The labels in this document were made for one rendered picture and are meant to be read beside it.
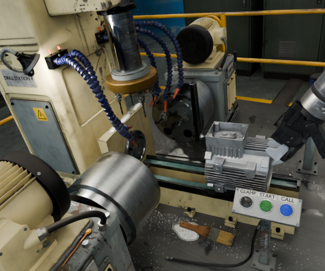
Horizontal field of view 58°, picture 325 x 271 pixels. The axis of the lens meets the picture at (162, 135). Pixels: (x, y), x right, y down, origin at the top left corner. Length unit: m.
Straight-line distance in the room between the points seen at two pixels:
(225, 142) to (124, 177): 0.34
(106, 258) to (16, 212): 0.24
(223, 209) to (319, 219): 0.33
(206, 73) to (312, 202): 0.71
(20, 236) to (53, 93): 0.57
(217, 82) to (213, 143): 0.50
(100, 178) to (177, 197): 0.41
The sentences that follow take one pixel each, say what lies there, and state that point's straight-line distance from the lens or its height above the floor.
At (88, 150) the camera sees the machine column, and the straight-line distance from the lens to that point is 1.16.
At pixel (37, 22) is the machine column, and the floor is 1.55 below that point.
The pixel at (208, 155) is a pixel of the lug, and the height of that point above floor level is 1.08.
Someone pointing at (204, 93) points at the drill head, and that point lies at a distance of 1.32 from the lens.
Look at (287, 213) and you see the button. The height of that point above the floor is 1.07.
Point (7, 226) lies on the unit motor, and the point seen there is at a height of 1.31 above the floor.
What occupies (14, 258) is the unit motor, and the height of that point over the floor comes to 1.28.
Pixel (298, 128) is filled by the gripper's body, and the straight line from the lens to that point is 0.85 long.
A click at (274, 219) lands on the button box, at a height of 1.05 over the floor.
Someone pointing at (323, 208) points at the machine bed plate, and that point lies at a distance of 1.24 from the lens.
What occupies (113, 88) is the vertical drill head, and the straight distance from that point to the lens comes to 0.98.
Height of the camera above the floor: 1.66
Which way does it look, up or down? 31 degrees down
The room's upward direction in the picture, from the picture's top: 10 degrees counter-clockwise
